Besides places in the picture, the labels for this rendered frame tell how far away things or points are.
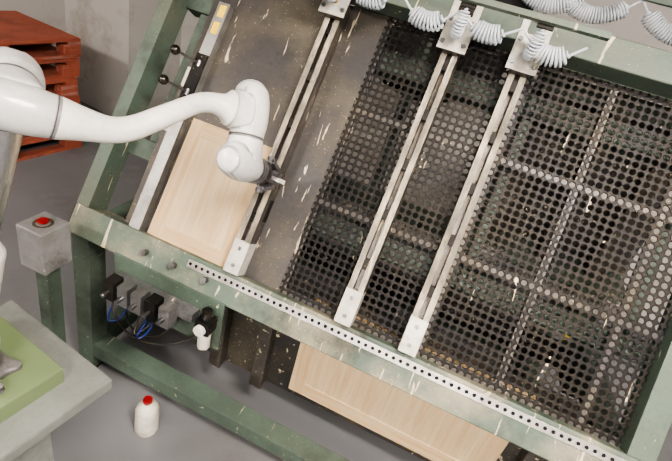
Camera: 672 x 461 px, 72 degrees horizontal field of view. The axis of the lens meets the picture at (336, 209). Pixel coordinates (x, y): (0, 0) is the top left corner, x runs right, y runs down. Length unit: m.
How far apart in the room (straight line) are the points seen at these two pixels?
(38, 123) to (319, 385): 1.53
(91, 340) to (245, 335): 0.72
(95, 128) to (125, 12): 3.71
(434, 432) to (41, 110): 1.78
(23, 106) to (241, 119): 0.50
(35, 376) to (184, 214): 0.72
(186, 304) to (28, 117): 0.95
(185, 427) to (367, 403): 0.85
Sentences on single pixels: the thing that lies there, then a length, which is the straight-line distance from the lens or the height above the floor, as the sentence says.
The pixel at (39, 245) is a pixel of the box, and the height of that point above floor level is 0.89.
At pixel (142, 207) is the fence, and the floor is 0.98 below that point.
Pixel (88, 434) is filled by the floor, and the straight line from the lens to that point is 2.44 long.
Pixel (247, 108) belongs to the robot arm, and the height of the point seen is 1.57.
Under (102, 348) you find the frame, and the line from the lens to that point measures 2.49.
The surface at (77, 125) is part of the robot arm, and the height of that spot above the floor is 1.54.
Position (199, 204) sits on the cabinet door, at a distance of 1.85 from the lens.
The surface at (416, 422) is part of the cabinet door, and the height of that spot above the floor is 0.42.
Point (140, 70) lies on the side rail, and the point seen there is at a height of 1.41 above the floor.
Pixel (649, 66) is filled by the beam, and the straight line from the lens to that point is 1.78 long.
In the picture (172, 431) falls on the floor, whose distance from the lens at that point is 2.41.
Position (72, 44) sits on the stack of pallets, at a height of 0.88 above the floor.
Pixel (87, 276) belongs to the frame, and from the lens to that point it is 2.24.
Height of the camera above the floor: 2.01
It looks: 29 degrees down
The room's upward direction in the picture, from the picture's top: 15 degrees clockwise
